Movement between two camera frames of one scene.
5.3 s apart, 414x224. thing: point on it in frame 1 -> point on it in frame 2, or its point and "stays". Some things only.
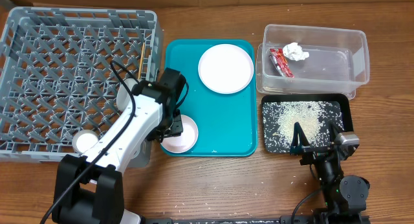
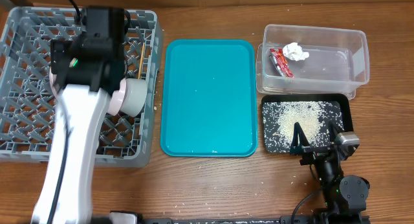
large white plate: (226, 68) -> (51, 81)
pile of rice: (279, 119) stays
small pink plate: (184, 142) -> (116, 98)
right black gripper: (297, 148) stays
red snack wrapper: (281, 62) stays
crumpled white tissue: (295, 52) stays
